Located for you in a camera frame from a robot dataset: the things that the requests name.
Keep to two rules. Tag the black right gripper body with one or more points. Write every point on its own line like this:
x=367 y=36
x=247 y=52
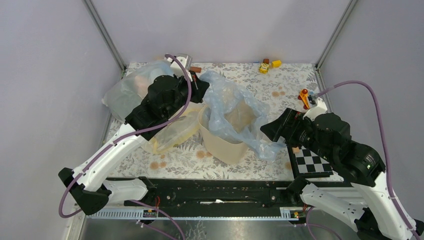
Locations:
x=303 y=134

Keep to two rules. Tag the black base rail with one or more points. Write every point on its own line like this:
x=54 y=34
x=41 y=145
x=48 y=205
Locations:
x=218 y=198

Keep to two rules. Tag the brown cylinder toy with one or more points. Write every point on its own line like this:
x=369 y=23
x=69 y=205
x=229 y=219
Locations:
x=195 y=69

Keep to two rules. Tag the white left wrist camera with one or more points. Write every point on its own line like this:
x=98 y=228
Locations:
x=181 y=65

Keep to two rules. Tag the orange red toy car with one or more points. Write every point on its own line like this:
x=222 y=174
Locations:
x=303 y=96

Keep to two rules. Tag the beige plastic trash bin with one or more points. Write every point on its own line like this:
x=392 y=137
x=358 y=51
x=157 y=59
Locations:
x=226 y=152

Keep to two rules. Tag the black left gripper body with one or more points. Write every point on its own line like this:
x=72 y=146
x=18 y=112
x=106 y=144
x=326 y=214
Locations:
x=195 y=96

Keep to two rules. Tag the black white checkerboard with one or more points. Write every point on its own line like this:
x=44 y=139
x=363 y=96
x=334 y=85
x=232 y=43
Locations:
x=308 y=165

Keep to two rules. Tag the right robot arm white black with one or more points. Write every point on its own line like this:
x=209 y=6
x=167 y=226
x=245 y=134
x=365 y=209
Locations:
x=329 y=137

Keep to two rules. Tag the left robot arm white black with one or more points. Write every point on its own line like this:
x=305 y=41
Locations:
x=166 y=100

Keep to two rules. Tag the translucent white yellow trash bag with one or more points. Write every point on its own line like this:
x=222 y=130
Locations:
x=132 y=89

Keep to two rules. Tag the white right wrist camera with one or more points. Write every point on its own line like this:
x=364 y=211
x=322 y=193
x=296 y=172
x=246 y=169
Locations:
x=317 y=107

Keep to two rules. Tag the yellow toy block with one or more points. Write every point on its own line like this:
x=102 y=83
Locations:
x=276 y=63

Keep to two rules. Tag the small tan wooden block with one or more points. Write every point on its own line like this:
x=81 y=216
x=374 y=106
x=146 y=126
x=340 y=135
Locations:
x=295 y=150

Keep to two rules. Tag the floral patterned table mat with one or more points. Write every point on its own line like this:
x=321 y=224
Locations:
x=278 y=88

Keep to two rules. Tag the yellow toy figure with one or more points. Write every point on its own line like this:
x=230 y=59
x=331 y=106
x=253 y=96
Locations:
x=264 y=68

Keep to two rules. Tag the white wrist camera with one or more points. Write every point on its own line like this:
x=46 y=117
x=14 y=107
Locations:
x=181 y=65
x=317 y=107

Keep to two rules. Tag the light blue trash bag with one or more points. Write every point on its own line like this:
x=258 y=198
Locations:
x=235 y=116

